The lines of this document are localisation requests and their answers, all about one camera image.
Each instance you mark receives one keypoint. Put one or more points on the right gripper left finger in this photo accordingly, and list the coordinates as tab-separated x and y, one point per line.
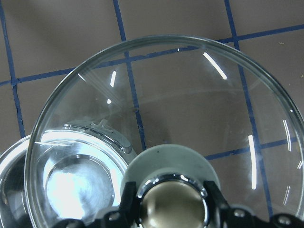
123	217

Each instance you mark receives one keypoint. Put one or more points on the pale green cooking pot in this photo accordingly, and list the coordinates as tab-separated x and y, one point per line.
82	168

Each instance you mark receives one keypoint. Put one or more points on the glass pot lid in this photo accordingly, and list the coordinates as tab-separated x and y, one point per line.
169	178

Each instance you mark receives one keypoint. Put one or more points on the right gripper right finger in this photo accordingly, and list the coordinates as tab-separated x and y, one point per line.
223	215

